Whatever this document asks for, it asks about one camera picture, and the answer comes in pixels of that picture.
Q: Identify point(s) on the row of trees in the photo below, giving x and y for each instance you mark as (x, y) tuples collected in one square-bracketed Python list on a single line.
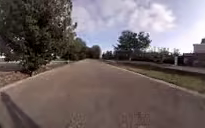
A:
[(81, 51)]

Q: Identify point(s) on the reddish brown paved path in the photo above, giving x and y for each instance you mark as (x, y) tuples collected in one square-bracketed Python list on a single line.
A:
[(96, 90)]

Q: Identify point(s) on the dark green tree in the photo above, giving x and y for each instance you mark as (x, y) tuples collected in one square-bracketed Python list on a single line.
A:
[(132, 42)]

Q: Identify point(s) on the dark hedge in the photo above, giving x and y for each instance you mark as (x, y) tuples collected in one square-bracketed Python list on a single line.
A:
[(146, 55)]

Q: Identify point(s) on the pale kerb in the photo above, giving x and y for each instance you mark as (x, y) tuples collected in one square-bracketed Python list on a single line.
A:
[(163, 81)]

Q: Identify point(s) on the grass strip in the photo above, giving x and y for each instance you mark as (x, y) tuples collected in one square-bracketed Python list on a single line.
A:
[(176, 78)]

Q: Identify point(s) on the large green tree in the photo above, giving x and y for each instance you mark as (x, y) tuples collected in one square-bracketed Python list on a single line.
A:
[(33, 30)]

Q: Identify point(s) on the grey road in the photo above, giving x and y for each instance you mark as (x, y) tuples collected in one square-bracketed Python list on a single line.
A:
[(186, 68)]

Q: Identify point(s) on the bare earth strip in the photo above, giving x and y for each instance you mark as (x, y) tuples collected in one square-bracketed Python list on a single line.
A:
[(5, 78)]

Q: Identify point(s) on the pale building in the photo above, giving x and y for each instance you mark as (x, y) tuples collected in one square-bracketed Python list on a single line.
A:
[(203, 51)]

